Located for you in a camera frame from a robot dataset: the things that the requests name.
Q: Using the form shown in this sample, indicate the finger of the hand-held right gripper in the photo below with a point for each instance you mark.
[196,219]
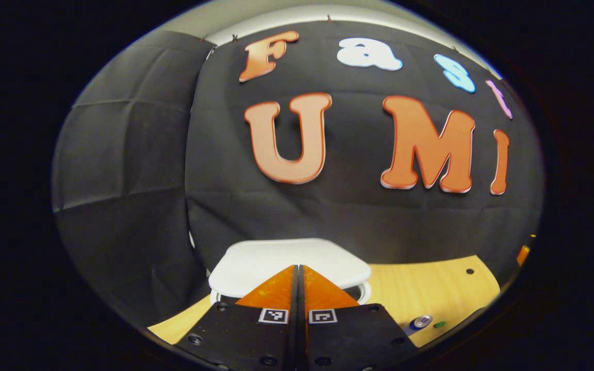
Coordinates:
[523,255]

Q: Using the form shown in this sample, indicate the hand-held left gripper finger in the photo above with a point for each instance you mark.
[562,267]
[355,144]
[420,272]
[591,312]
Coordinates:
[303,345]
[293,345]

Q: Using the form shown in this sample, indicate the white desktop garbage bin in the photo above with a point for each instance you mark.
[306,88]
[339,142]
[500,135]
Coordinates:
[276,257]

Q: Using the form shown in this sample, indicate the green paper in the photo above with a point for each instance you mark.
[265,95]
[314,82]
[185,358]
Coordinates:
[439,324]

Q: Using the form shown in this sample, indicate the blue pop can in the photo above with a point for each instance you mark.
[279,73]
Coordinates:
[421,323]

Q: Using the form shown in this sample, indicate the wooden desktop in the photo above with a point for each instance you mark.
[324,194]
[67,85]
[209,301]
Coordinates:
[421,288]

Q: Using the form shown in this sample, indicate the black backdrop cloth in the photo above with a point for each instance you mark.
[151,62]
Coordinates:
[214,196]

